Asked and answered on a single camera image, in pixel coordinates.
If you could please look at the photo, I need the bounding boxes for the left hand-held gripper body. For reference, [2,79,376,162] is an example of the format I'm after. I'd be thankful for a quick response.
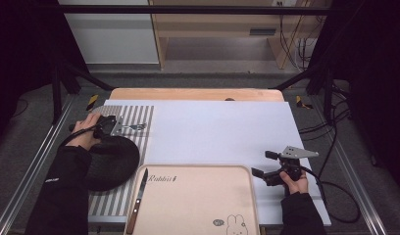
[93,115,125,139]

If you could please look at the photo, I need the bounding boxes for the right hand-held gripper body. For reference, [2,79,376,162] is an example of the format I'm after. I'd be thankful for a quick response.
[263,145,320,188]

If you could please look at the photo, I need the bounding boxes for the wooden-handled fork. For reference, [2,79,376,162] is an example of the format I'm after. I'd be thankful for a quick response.
[123,122,149,132]

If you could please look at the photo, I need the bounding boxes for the black round plate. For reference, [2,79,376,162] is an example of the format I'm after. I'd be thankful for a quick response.
[84,135,141,192]

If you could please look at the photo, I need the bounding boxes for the wooden-handled knife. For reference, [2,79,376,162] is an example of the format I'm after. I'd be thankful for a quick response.
[125,167,150,235]

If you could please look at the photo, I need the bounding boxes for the beige tray with rabbit print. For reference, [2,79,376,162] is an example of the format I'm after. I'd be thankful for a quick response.
[124,164,261,235]

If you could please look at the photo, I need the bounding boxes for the person's left hand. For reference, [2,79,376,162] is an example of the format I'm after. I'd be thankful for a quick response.
[69,112,104,151]

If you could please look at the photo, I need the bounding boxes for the person's right hand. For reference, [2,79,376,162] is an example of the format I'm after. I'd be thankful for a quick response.
[278,169,310,197]

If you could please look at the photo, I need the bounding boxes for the grey striped placemat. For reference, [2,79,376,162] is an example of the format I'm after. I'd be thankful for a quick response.
[87,105,155,217]

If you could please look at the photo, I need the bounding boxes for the yellow and black tape strip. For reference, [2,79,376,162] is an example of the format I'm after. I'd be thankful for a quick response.
[85,94,100,112]
[294,95,315,110]

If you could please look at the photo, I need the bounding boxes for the white board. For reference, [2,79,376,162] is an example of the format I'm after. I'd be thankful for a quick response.
[88,99,332,227]

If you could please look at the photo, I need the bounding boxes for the black metal stand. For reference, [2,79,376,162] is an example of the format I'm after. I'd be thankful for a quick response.
[270,62,337,125]
[50,58,116,125]

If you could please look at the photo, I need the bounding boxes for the white cabinet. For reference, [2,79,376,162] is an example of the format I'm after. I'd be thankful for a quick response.
[57,0,160,65]

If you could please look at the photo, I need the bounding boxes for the black curtain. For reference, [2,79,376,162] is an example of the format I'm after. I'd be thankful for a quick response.
[0,0,88,145]
[310,0,400,190]

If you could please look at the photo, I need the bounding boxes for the light wooden desk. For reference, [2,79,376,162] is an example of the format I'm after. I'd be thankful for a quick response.
[148,0,333,71]

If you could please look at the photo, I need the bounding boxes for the black floor cables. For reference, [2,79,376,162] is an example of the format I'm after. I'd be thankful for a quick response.
[298,81,353,179]

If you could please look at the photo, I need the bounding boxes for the aluminium rail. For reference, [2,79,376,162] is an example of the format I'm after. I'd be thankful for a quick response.
[309,96,389,235]
[0,96,75,235]

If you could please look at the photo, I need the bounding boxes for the right hand-held gripper cable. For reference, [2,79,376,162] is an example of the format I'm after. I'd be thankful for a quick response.
[300,164,361,224]

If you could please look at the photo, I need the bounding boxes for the thin black floor cable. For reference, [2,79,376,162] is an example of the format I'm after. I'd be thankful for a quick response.
[10,97,29,119]

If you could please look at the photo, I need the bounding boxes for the hanging cables under desk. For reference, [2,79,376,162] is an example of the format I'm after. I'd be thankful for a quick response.
[276,0,325,71]

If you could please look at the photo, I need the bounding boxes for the black horizontal frame bar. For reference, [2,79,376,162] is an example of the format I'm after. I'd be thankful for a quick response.
[34,4,333,16]

